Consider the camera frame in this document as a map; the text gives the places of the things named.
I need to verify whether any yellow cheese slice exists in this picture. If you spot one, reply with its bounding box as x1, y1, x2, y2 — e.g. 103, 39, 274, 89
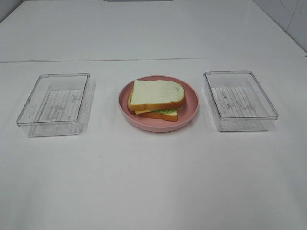
127, 92, 157, 115

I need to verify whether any clear right plastic container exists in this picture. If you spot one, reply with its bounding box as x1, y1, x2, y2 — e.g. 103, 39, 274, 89
203, 71, 279, 132

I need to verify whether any green lettuce leaf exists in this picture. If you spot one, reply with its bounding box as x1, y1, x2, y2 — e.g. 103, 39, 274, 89
151, 109, 178, 115

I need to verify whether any clear plastic container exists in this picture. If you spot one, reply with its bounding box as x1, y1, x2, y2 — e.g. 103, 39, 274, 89
16, 73, 94, 137
203, 71, 279, 132

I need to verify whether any pink round plate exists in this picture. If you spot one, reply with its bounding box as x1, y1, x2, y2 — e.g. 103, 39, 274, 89
118, 75, 199, 132

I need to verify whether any white bread slice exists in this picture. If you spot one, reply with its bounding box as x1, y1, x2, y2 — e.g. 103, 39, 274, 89
127, 93, 179, 122

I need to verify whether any clear left plastic container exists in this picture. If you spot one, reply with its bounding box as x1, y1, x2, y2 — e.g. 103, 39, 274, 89
16, 73, 94, 137

